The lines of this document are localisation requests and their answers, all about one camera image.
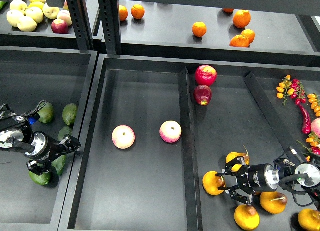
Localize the red apple on shelf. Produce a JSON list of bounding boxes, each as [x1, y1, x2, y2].
[[51, 19, 69, 34]]

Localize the green avocado upper left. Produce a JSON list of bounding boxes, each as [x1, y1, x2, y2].
[[37, 102, 55, 124]]

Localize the black left tray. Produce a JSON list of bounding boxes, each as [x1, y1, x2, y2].
[[0, 46, 98, 231]]

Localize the pale pink peach shelf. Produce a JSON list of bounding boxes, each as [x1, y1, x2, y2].
[[57, 10, 73, 27]]

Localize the black shelf post left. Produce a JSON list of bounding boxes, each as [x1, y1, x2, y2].
[[66, 0, 94, 53]]

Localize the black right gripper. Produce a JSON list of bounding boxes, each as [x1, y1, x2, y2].
[[216, 156, 278, 205]]

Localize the lower tomato cluster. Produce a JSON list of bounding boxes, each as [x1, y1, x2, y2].
[[296, 131, 320, 163]]

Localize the orange center shelf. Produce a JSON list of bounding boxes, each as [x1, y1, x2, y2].
[[192, 21, 207, 38]]

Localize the green avocado upper right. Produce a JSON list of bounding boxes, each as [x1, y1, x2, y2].
[[62, 103, 78, 126]]

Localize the green avocado lowest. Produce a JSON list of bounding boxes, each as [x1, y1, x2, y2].
[[28, 171, 52, 186]]

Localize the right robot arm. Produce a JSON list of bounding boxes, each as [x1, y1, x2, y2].
[[215, 146, 320, 210]]

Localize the yellow pear far right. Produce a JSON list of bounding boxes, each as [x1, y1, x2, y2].
[[298, 208, 320, 231]]

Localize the green avocado middle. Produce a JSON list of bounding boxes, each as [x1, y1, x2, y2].
[[57, 126, 73, 142]]

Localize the orange right small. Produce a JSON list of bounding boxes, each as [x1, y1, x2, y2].
[[241, 29, 256, 44]]

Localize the black center tray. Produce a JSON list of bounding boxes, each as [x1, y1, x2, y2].
[[59, 54, 320, 231]]

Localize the yellow pear with brown top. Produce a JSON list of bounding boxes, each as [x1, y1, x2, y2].
[[202, 171, 226, 196]]

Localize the dark red apple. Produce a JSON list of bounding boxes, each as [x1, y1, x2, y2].
[[193, 85, 213, 106]]

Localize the pink peach right edge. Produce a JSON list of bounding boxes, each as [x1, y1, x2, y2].
[[310, 118, 320, 137]]

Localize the pale yellow apple right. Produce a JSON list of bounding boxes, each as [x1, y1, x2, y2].
[[42, 3, 60, 20]]

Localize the bright red apple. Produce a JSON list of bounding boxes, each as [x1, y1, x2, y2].
[[195, 65, 218, 87]]

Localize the cherry tomato vine cluster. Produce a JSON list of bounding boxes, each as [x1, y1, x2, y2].
[[276, 75, 307, 106]]

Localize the pink apple right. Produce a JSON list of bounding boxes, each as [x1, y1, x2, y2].
[[159, 120, 182, 144]]

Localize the pale yellow apple left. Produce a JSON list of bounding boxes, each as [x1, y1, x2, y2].
[[6, 9, 25, 28]]

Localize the black shelf post right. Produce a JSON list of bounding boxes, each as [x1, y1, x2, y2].
[[98, 0, 122, 55]]

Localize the orange tomato cluster right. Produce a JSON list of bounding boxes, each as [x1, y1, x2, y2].
[[307, 93, 320, 118]]

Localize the black shelf post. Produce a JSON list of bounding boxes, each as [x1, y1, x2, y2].
[[66, 0, 94, 53], [98, 0, 122, 55]]

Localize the black left fruit shelf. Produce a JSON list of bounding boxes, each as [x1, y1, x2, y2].
[[0, 0, 104, 51]]

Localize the red chili pepper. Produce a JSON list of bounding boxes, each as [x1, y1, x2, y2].
[[298, 104, 311, 135]]

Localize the black tray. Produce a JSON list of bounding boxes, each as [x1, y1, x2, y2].
[[0, 46, 98, 231], [59, 54, 320, 231]]

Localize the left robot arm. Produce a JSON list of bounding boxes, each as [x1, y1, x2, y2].
[[0, 100, 81, 176]]

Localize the pale yellow apple middle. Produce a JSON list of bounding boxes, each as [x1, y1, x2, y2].
[[25, 7, 44, 24]]

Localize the orange lower right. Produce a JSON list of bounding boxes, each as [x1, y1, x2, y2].
[[229, 34, 250, 48]]

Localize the yellow pear bottom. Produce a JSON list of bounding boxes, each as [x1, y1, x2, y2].
[[234, 205, 260, 231]]

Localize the dark green avocado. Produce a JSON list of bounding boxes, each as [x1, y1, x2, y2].
[[52, 155, 67, 176]]

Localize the pink apple left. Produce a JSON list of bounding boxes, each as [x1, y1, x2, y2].
[[111, 125, 136, 150]]

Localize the pink apple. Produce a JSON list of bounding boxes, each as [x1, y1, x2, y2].
[[111, 125, 136, 150], [159, 120, 182, 144]]

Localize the pale yellow apple front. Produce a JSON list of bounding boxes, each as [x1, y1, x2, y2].
[[17, 16, 38, 32]]

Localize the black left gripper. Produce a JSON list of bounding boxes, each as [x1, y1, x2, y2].
[[26, 132, 82, 176]]

